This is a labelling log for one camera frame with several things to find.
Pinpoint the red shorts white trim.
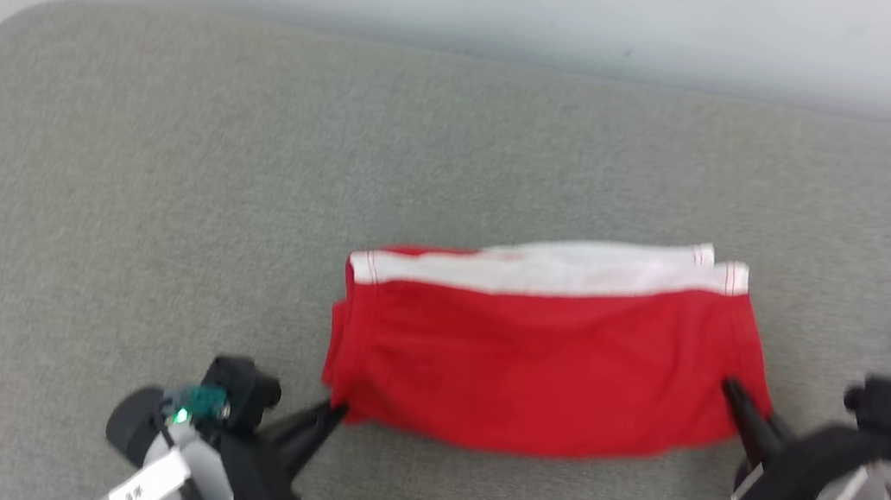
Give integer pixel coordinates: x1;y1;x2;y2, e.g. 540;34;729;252
313;193;796;491

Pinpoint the white cable label tag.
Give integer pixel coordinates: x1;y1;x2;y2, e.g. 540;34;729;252
108;442;196;500

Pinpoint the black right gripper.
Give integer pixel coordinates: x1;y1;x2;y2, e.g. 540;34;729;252
705;377;891;500

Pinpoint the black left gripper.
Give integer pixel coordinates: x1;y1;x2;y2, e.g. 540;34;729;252
212;385;350;500

